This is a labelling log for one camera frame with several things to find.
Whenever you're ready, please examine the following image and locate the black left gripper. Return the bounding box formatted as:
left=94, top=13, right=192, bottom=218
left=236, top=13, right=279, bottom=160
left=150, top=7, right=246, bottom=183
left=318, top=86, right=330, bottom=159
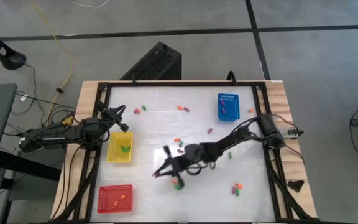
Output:
left=97, top=105, right=127, bottom=124

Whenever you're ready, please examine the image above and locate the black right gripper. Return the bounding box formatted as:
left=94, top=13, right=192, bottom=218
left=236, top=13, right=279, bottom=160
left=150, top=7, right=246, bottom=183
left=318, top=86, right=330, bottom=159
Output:
left=152, top=154, right=192, bottom=189

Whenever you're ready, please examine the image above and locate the yellow plastic basket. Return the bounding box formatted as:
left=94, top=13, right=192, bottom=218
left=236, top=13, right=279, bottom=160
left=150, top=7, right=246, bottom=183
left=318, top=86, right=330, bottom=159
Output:
left=106, top=131, right=134, bottom=164

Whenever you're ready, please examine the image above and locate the black computer tower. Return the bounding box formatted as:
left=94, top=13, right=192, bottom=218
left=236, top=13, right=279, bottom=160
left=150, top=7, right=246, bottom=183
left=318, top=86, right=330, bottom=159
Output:
left=119, top=41, right=182, bottom=81

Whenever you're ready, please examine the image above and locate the red plastic basket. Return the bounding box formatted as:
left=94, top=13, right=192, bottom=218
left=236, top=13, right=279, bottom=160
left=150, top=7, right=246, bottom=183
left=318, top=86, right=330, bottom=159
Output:
left=97, top=184, right=134, bottom=215

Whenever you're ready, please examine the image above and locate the blue plastic basket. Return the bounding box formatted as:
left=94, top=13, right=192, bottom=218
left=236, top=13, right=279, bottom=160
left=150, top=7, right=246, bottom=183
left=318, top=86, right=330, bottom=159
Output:
left=218, top=93, right=241, bottom=121

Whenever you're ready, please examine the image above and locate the black stand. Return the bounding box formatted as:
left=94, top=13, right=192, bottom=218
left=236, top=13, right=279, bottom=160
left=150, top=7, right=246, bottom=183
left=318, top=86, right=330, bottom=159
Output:
left=0, top=21, right=27, bottom=71

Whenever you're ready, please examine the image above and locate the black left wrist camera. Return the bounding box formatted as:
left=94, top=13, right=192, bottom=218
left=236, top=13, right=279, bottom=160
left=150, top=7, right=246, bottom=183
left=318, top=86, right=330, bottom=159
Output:
left=110, top=115, right=130, bottom=133

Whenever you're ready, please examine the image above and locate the yellow cable connector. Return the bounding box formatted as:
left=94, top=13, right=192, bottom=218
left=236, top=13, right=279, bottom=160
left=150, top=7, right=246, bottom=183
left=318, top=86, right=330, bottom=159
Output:
left=61, top=114, right=75, bottom=127

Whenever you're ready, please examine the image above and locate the yellow floor cable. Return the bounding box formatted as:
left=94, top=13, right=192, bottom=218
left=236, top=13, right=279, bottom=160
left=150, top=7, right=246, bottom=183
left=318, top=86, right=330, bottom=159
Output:
left=29, top=0, right=74, bottom=125

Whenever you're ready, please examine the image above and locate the white floor cable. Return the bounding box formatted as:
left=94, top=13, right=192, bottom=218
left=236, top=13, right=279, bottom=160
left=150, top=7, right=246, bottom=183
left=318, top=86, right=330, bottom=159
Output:
left=62, top=0, right=111, bottom=9

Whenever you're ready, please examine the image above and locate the black arched handle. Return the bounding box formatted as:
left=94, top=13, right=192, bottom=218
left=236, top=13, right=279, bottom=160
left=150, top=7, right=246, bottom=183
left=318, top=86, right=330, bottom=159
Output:
left=226, top=70, right=237, bottom=85

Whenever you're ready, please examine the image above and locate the black triangular bracket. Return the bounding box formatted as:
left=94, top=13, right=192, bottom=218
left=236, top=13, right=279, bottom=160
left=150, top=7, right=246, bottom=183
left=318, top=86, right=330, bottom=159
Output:
left=287, top=179, right=305, bottom=193

